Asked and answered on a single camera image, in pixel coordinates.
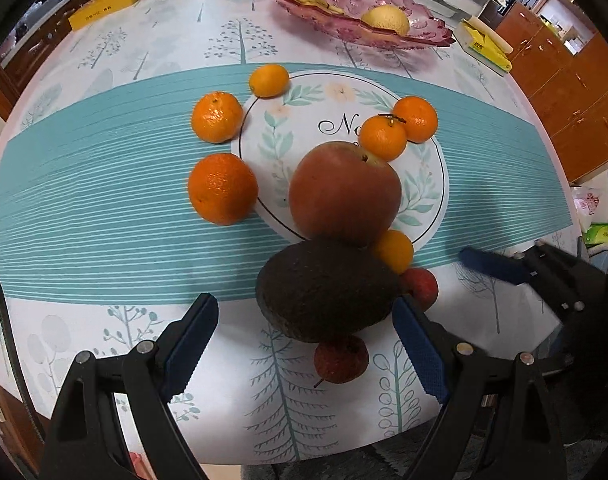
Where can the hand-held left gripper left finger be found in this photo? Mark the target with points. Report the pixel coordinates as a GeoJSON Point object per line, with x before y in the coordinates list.
{"type": "Point", "coordinates": [188, 355]}

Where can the yellow lemon in bowl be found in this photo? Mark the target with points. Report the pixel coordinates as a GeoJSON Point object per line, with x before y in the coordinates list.
{"type": "Point", "coordinates": [386, 20]}

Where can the orange mandarin with stem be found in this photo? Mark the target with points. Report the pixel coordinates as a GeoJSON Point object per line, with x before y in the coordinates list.
{"type": "Point", "coordinates": [382, 137]}

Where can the pink glass fruit plate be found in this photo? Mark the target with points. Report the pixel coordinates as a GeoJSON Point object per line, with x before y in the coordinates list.
{"type": "Point", "coordinates": [349, 7]}

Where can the dark avocado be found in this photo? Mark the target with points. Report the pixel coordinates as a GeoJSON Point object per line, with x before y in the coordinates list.
{"type": "Point", "coordinates": [324, 290]}

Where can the red lychee with stem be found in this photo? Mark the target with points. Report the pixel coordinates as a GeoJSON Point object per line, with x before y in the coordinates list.
{"type": "Point", "coordinates": [341, 360]}

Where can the small orange mandarin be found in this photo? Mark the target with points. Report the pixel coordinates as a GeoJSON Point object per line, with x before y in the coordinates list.
{"type": "Point", "coordinates": [268, 80]}
{"type": "Point", "coordinates": [396, 255]}

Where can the wooden kitchen cabinet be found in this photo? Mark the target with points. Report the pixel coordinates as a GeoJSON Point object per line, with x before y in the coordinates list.
{"type": "Point", "coordinates": [43, 35]}

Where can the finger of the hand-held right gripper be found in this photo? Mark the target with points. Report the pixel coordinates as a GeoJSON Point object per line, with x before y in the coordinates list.
{"type": "Point", "coordinates": [489, 265]}

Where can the large red apple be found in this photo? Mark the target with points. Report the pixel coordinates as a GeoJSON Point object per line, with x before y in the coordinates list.
{"type": "Point", "coordinates": [344, 195]}

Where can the green packet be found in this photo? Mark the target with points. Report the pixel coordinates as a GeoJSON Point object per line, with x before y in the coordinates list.
{"type": "Point", "coordinates": [599, 235]}

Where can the yellow paper packet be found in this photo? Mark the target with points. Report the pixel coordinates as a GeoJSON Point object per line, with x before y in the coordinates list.
{"type": "Point", "coordinates": [484, 45]}

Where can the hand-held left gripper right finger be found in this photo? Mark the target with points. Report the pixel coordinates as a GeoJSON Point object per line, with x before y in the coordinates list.
{"type": "Point", "coordinates": [419, 350]}

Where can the large orange mandarin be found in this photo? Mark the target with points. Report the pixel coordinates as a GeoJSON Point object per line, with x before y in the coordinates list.
{"type": "Point", "coordinates": [222, 188]}

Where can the flat yellow box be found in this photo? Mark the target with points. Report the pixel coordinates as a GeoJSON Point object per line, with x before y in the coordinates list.
{"type": "Point", "coordinates": [106, 7]}

